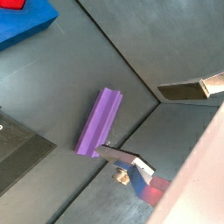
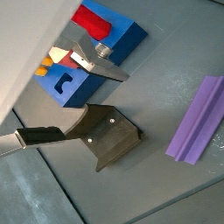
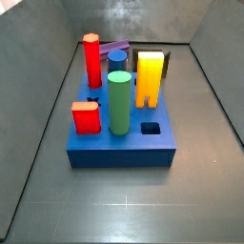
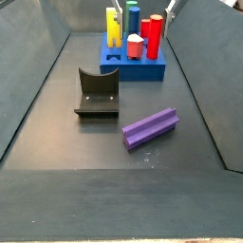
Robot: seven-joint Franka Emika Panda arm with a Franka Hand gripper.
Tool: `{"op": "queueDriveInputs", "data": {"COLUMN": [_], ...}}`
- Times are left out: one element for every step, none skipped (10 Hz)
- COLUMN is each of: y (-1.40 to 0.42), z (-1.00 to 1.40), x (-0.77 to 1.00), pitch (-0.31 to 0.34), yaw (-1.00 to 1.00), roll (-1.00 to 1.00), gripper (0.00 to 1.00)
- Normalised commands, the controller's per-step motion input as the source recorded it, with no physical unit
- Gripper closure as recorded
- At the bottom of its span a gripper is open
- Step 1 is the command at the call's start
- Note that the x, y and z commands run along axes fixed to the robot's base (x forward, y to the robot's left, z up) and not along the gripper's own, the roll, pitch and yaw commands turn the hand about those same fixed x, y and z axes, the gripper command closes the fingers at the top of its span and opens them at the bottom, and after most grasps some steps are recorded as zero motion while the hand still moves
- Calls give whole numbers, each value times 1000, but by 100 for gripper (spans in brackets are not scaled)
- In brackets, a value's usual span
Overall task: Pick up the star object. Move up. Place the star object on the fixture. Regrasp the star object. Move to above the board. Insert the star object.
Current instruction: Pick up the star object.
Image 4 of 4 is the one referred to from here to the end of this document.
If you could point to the blue cylinder block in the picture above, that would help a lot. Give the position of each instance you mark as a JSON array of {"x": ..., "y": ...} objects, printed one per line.
[{"x": 134, "y": 19}]

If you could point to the pink red pentagon block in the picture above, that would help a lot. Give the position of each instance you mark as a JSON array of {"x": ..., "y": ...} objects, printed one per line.
[{"x": 134, "y": 46}]

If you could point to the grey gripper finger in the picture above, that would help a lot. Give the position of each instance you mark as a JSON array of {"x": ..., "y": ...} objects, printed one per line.
[
  {"x": 118, "y": 17},
  {"x": 169, "y": 15}
]

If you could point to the purple star prism block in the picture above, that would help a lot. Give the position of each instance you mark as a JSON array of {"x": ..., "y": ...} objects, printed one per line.
[{"x": 146, "y": 129}]

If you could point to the tall red hexagonal block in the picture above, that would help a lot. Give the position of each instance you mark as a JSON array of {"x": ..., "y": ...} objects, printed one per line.
[{"x": 155, "y": 28}]

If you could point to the black curved fixture stand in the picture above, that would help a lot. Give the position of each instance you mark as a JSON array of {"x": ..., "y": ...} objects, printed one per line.
[{"x": 100, "y": 93}]

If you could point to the blue shape sorter base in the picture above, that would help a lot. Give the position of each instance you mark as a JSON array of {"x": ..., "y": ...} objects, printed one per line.
[{"x": 143, "y": 69}]

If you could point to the short red block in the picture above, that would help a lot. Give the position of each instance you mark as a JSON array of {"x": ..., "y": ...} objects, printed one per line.
[{"x": 144, "y": 28}]

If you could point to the yellow arch block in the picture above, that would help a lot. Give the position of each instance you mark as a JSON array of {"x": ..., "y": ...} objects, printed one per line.
[{"x": 113, "y": 29}]

